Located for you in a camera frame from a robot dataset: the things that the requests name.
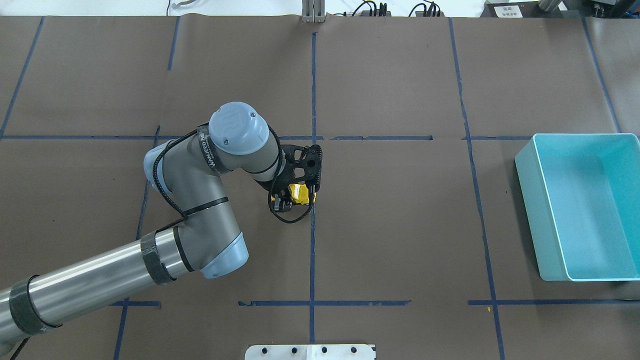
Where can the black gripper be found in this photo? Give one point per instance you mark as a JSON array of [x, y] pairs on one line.
[[266, 187]]

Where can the yellow beetle toy car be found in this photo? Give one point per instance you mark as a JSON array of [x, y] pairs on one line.
[[301, 194]]

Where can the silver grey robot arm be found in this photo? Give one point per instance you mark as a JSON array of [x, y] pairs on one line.
[[187, 173]]

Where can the turquoise plastic bin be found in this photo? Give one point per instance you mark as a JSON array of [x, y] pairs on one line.
[[581, 195]]

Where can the black box with label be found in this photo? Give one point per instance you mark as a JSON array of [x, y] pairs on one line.
[[510, 10]]

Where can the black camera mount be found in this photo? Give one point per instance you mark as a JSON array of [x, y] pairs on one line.
[[306, 163]]

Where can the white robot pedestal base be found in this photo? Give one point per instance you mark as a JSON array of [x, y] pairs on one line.
[[311, 352]]

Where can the aluminium frame post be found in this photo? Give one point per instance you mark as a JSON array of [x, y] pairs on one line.
[[313, 11]]

